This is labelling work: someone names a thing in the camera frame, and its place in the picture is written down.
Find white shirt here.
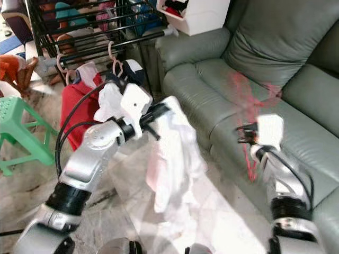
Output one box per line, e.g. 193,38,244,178
146,96,207,213

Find black shirt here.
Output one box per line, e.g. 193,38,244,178
103,59,145,101

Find small white cloth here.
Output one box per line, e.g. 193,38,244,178
94,82,122,122

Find grey green leather sofa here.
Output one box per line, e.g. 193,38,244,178
156,0,339,254

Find black metal drying rack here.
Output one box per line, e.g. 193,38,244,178
26,0,178,106

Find red garment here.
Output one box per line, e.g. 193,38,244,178
61,62,102,159

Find green plastic stool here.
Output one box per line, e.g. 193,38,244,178
0,95,56,175

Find blue garment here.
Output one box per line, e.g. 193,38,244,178
127,3,159,32

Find person in orange shirt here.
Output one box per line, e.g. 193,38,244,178
0,53,39,98

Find white plastic container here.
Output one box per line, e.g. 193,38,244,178
158,0,231,37

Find pink garment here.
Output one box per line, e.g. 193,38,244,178
95,0,117,30

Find blue floor mat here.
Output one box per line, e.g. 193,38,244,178
0,34,14,53

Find robot left leg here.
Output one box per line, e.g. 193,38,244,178
98,238,144,254

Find robot leg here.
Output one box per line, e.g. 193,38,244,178
185,243,218,254
98,238,144,254

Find robot right leg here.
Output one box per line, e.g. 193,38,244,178
185,243,218,254

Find beige cushion seat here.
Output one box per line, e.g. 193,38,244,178
24,40,56,61

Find person in teal shirt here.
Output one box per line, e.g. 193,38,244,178
53,3,85,53

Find dark purple armchair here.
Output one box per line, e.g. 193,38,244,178
0,0,35,43

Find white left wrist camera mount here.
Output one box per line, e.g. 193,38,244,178
119,84,153,139

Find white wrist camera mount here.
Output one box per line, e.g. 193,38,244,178
257,114,286,149
119,84,153,139

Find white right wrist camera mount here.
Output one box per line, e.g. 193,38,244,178
257,114,286,149

